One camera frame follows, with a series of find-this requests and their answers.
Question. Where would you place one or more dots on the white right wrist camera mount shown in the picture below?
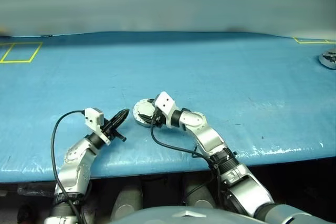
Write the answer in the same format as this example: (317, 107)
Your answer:
(165, 103)

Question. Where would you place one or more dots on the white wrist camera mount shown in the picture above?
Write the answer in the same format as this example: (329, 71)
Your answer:
(93, 119)
(165, 103)

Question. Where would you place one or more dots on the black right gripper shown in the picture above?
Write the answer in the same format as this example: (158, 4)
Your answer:
(157, 120)

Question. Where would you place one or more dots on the silver round motor lid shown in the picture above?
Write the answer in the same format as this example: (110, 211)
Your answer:
(143, 108)

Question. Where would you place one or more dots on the blue table cover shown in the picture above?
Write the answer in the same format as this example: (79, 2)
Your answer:
(183, 72)

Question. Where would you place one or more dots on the silver motor part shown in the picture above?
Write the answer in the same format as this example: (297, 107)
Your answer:
(328, 60)

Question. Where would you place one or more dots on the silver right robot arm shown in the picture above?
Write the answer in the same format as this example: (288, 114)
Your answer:
(207, 134)

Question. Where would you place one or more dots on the yellow tape rectangle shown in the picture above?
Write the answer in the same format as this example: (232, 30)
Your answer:
(36, 52)
(315, 42)

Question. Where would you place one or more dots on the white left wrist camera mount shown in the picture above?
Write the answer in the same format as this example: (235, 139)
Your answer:
(93, 119)

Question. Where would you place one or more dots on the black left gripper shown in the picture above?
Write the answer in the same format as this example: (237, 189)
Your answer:
(110, 130)

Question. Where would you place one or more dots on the silver robot torso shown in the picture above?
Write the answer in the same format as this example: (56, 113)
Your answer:
(183, 216)

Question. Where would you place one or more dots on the grey rounded cylinder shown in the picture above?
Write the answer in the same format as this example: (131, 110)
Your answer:
(199, 195)
(128, 200)

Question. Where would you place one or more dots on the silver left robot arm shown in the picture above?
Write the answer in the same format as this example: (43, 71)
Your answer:
(76, 163)

